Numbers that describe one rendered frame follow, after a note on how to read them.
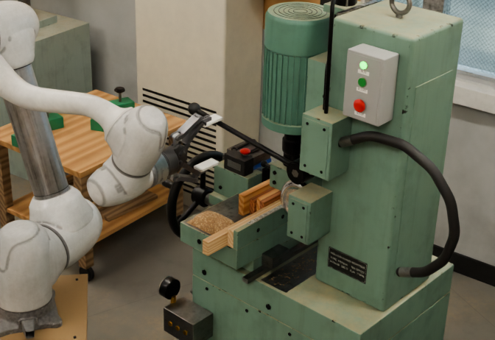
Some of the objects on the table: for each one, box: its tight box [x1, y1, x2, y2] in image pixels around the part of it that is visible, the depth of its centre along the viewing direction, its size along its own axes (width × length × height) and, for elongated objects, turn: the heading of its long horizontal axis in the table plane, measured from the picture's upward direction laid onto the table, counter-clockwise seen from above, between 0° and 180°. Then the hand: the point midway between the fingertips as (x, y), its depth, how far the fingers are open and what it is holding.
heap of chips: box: [187, 210, 234, 235], centre depth 248 cm, size 8×12×3 cm
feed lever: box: [188, 102, 315, 185], centre depth 238 cm, size 5×32×36 cm
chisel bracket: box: [270, 160, 290, 191], centre depth 252 cm, size 7×14×8 cm, turn 45°
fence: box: [234, 208, 288, 250], centre depth 256 cm, size 60×2×6 cm, turn 135°
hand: (214, 140), depth 249 cm, fingers open, 13 cm apart
